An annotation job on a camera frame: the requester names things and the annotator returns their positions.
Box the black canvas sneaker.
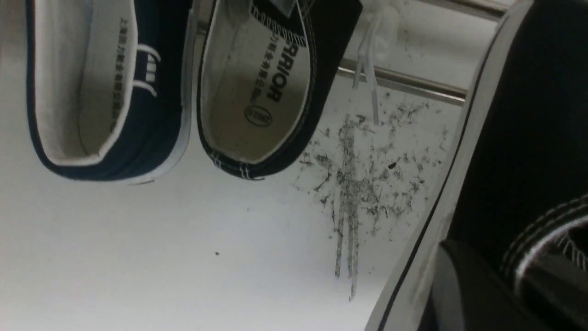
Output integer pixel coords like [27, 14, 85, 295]
[365, 0, 587, 331]
[196, 0, 364, 180]

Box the navy canvas shoe right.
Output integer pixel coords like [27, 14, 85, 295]
[25, 0, 200, 184]

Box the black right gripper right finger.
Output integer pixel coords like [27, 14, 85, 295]
[521, 254, 588, 331]

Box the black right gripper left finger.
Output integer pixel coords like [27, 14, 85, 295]
[431, 240, 547, 331]

